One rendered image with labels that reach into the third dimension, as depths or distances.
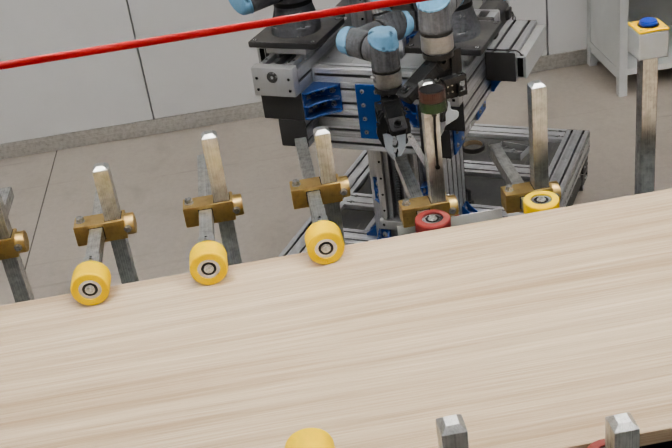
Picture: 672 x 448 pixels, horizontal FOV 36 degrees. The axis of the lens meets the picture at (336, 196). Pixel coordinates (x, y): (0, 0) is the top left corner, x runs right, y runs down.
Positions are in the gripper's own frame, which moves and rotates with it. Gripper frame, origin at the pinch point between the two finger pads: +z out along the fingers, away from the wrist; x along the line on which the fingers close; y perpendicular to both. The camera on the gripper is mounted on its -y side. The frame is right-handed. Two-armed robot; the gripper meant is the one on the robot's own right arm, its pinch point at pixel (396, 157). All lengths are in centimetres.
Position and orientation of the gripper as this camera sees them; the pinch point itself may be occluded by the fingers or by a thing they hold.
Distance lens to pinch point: 275.8
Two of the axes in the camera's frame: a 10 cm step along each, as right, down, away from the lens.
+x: -9.8, 1.7, -0.6
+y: -1.3, -4.7, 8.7
